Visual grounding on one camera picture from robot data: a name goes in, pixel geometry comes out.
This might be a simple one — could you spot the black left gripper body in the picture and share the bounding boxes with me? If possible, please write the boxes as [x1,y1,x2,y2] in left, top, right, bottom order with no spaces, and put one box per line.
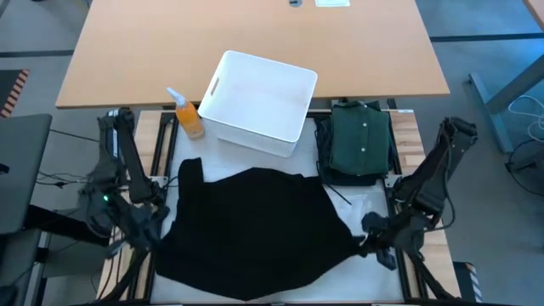
[121,203,171,252]

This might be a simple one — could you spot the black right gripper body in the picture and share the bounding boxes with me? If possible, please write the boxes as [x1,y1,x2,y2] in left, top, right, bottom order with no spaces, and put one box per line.
[359,211,426,258]

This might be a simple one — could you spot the dark blue jeans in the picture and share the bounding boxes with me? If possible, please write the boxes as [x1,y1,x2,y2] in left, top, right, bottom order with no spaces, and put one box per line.
[319,174,383,187]

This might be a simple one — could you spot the dark green garment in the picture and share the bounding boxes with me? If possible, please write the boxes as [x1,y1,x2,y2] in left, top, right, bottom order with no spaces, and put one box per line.
[329,100,392,178]

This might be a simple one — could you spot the black garment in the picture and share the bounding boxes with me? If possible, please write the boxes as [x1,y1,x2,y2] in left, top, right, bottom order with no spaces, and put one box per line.
[151,157,366,302]

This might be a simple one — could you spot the dark navy garment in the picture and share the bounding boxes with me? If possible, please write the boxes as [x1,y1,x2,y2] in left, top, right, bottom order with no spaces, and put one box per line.
[313,114,397,207]

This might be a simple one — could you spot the white perforated laundry basket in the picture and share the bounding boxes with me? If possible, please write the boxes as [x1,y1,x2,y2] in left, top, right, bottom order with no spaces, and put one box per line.
[197,49,319,159]

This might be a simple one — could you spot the black metal floor beam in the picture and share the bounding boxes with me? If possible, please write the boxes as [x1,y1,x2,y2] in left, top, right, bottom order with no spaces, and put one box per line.
[23,204,112,247]

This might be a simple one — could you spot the hazard-striped black block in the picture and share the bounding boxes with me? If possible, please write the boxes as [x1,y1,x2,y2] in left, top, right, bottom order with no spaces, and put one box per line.
[452,261,485,303]

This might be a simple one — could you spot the orange spray bottle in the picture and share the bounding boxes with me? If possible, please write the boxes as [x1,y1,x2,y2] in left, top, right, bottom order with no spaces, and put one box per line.
[166,86,207,141]

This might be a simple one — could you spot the grey metal desk leg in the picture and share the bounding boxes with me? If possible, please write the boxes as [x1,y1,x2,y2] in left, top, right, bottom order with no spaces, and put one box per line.
[468,54,544,155]

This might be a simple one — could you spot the light wooden desk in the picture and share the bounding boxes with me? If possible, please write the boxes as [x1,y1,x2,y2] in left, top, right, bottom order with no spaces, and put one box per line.
[54,0,451,111]
[523,0,544,31]

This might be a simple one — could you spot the black mat hazard-striped edge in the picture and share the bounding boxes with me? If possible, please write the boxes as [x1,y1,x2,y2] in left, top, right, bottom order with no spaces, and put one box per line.
[0,69,31,119]

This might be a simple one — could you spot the white flat socket plate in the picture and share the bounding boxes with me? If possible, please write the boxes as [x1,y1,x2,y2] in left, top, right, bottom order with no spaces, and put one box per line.
[314,0,351,9]

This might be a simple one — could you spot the white cable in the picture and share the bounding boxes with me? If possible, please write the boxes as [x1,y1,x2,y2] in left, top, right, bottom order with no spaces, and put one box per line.
[507,94,544,144]

